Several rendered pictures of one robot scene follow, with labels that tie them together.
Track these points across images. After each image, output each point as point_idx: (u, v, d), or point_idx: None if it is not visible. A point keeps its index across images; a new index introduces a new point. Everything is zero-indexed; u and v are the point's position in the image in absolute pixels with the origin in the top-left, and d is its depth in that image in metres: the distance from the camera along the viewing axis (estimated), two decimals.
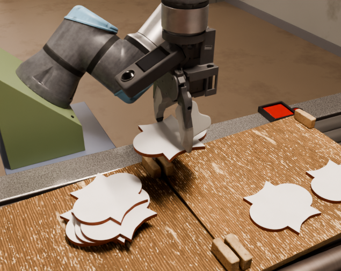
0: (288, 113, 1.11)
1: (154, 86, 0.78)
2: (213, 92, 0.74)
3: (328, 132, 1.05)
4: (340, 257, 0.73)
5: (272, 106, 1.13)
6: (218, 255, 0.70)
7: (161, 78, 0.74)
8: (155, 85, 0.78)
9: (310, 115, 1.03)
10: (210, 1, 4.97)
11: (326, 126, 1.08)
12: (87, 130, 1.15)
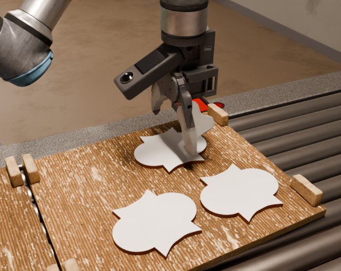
0: (204, 108, 0.96)
1: None
2: (213, 93, 0.74)
3: (246, 130, 0.90)
4: None
5: None
6: None
7: (160, 78, 0.73)
8: None
9: (223, 111, 0.88)
10: None
11: (246, 123, 0.93)
12: None
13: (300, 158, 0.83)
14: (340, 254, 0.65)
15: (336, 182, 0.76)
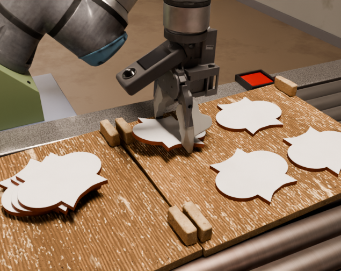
0: (268, 80, 1.02)
1: (154, 85, 0.79)
2: (214, 92, 0.74)
3: (312, 100, 0.95)
4: (316, 230, 0.64)
5: (251, 75, 1.04)
6: (174, 225, 0.60)
7: (162, 77, 0.74)
8: (156, 84, 0.78)
9: (291, 82, 0.93)
10: None
11: (309, 96, 0.99)
12: (49, 100, 1.06)
13: None
14: None
15: None
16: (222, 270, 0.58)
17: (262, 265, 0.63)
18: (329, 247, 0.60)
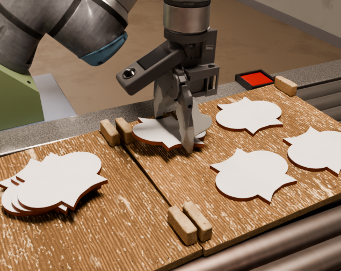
0: (268, 80, 1.02)
1: (154, 85, 0.79)
2: (214, 92, 0.74)
3: (312, 100, 0.95)
4: (316, 230, 0.64)
5: (251, 75, 1.04)
6: (174, 225, 0.60)
7: (162, 77, 0.74)
8: (156, 84, 0.78)
9: (291, 82, 0.93)
10: None
11: (309, 96, 0.99)
12: (49, 100, 1.06)
13: None
14: None
15: None
16: (222, 270, 0.58)
17: (262, 265, 0.63)
18: (329, 247, 0.60)
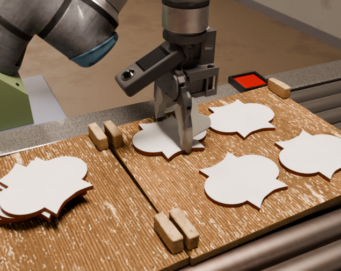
0: (261, 83, 1.00)
1: (154, 86, 0.78)
2: (213, 92, 0.74)
3: (305, 103, 0.94)
4: (306, 237, 0.62)
5: (244, 77, 1.03)
6: (160, 233, 0.59)
7: (161, 78, 0.74)
8: (156, 85, 0.78)
9: (284, 84, 0.92)
10: None
11: (303, 98, 0.97)
12: (40, 102, 1.04)
13: None
14: None
15: None
16: None
17: None
18: (320, 255, 0.59)
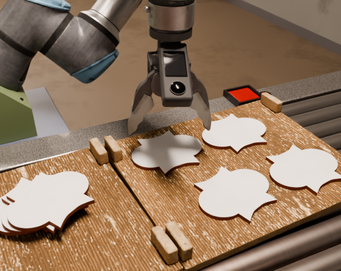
0: (255, 96, 1.04)
1: (137, 97, 0.73)
2: None
3: (297, 116, 0.98)
4: (293, 249, 0.66)
5: (238, 90, 1.07)
6: (157, 245, 0.63)
7: (160, 84, 0.72)
8: (140, 95, 0.73)
9: (276, 99, 0.96)
10: None
11: (295, 112, 1.02)
12: (42, 115, 1.08)
13: None
14: None
15: None
16: None
17: None
18: (305, 265, 0.63)
